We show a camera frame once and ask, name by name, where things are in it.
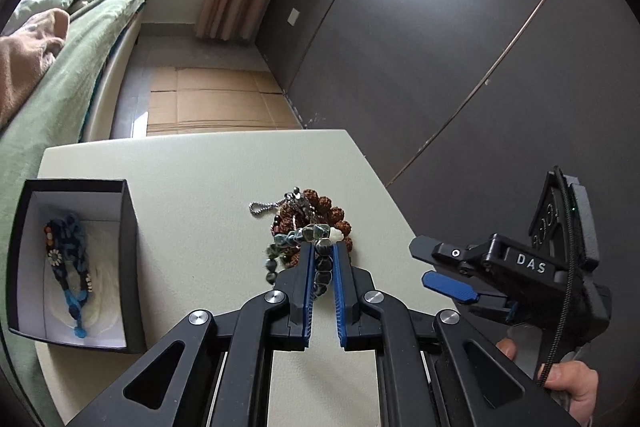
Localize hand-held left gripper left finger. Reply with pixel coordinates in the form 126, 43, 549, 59
65, 243, 316, 427

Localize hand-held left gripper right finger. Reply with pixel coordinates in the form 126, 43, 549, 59
334, 243, 581, 427

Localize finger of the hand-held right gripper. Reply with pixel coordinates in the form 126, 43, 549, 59
409, 235, 493, 277
422, 271, 520, 324

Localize green stone bead bracelet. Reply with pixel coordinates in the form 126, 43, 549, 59
262, 223, 346, 304

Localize dark and green bead bracelet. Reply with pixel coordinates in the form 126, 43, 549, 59
270, 213, 301, 242

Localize brown rudraksha bead bracelet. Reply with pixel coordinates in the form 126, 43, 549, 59
272, 188, 355, 268

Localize black jewelry box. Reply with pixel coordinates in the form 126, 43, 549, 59
6, 178, 147, 354

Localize person's right hand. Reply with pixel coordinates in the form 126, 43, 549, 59
496, 338, 600, 420

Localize white box insert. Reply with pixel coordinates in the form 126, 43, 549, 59
42, 218, 127, 339

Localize flattened cardboard sheets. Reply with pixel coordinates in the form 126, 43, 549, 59
146, 66, 304, 136

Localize green bed with pillows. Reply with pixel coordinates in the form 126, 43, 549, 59
0, 0, 152, 413

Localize brown fleece blanket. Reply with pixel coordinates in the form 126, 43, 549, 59
0, 8, 71, 128

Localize black braided cable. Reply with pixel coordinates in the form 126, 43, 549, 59
537, 166, 581, 388

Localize silver ball chain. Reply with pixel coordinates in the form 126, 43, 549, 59
249, 192, 307, 219

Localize blue braided bracelet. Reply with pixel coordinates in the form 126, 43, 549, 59
44, 213, 96, 339

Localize white bed frame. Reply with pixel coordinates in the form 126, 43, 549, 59
80, 19, 152, 142

